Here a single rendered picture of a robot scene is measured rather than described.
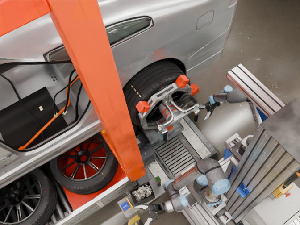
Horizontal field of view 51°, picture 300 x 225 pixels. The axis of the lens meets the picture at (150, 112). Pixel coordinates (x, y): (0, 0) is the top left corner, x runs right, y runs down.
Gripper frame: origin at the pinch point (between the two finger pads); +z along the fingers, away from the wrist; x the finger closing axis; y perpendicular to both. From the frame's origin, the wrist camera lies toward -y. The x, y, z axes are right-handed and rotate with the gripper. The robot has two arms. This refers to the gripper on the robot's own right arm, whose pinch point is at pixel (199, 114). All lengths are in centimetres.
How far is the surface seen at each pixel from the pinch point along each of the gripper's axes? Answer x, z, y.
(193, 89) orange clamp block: -21.8, -9.1, 5.6
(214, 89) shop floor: -49, -67, -83
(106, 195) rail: 2, 110, -46
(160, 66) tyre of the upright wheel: -44, 12, 34
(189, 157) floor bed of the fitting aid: 8, 13, -77
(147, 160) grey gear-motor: -6, 58, -45
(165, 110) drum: -17.7, 25.8, 7.7
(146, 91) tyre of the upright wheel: -31, 35, 32
